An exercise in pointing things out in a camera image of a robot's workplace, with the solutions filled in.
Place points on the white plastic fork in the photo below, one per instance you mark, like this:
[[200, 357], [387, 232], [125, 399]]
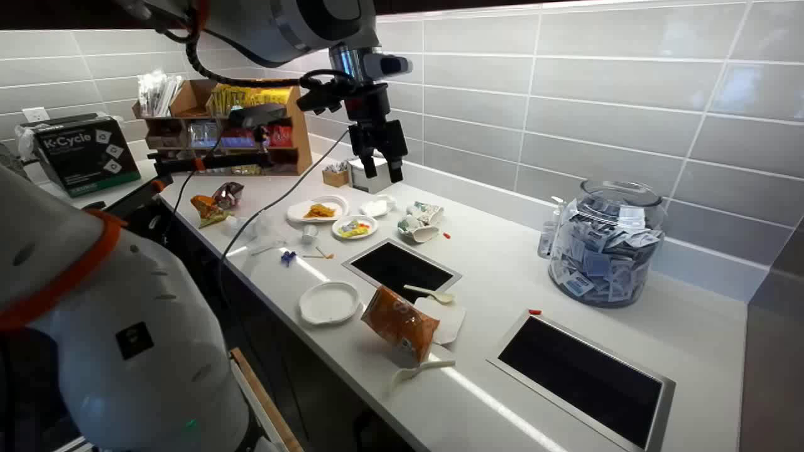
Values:
[[417, 368]]

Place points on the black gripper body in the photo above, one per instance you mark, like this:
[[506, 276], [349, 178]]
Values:
[[370, 108]]

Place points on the black flat device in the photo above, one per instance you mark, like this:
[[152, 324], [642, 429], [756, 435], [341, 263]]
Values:
[[140, 204]]

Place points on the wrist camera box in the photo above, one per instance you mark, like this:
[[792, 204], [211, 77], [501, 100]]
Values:
[[373, 64]]

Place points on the small blue item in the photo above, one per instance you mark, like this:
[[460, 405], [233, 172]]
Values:
[[288, 257]]

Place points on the glass jar with blue packets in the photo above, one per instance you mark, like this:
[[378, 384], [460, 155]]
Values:
[[604, 252]]

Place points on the small brown box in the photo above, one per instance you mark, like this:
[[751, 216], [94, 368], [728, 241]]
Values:
[[336, 175]]

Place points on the white plastic plate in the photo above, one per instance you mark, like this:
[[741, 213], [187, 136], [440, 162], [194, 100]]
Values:
[[329, 302]]

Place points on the small white container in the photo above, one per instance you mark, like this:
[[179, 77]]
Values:
[[381, 185]]

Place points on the light wooden board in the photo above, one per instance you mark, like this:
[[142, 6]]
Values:
[[264, 403]]

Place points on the small white wall plate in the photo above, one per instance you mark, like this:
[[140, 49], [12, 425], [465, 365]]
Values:
[[37, 113]]

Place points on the large square black counter opening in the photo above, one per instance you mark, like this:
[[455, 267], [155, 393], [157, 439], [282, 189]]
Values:
[[586, 380]]

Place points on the orange chips bag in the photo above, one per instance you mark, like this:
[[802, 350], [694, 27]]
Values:
[[398, 322]]

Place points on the white paper napkin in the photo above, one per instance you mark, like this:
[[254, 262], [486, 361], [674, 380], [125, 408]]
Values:
[[451, 322]]

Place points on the orange purple snack wrapper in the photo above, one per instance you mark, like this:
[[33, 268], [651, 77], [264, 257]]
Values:
[[215, 204]]

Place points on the wooden desk organizer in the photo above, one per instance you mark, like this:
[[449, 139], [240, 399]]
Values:
[[292, 142]]

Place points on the orange cracker heap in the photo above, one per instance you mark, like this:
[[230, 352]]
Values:
[[319, 209]]

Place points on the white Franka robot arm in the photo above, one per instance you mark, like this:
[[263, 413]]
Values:
[[127, 335]]

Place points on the white plate with orange snack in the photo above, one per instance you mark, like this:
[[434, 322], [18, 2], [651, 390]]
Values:
[[300, 213]]

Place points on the crumpled white plastic bag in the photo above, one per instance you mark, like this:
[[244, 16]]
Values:
[[157, 90]]

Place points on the black printed cardboard box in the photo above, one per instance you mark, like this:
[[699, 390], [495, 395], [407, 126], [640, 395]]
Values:
[[78, 158]]

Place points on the small square black counter opening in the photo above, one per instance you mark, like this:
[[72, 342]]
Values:
[[402, 267]]

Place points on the white plate with colourful food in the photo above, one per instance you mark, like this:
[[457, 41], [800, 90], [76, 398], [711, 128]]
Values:
[[342, 232]]

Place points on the small clear plastic piece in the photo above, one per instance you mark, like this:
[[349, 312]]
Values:
[[309, 237]]

